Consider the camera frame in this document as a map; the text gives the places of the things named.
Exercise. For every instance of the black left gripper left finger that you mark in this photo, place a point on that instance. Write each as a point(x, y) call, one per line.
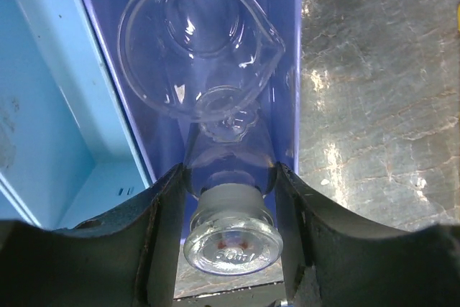
point(127, 256)

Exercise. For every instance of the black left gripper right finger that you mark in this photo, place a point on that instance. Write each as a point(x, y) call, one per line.
point(334, 257)

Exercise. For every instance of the small clear glass vial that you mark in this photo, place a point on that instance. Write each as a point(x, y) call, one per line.
point(229, 169)

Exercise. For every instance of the blue three-compartment drawer box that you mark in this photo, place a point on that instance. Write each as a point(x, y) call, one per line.
point(75, 139)

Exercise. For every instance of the clear glass beaker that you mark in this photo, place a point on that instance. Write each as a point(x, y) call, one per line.
point(202, 60)

